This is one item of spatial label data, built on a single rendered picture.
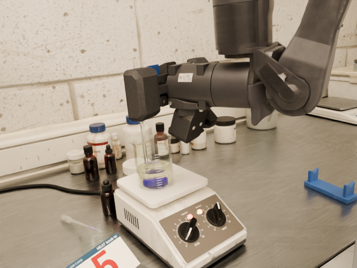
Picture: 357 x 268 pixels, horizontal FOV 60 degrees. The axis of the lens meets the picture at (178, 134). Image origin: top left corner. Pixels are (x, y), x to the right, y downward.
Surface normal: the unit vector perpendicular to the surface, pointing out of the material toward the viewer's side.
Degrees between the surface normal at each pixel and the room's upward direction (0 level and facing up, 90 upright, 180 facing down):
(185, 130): 91
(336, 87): 93
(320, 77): 94
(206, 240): 30
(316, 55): 66
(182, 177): 0
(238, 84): 77
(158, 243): 90
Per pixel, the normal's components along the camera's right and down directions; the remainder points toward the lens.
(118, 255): 0.47, -0.65
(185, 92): -0.48, 0.48
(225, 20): -0.64, 0.33
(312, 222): -0.07, -0.95
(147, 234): -0.79, 0.23
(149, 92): 0.85, 0.09
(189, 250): 0.25, -0.73
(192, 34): 0.54, 0.21
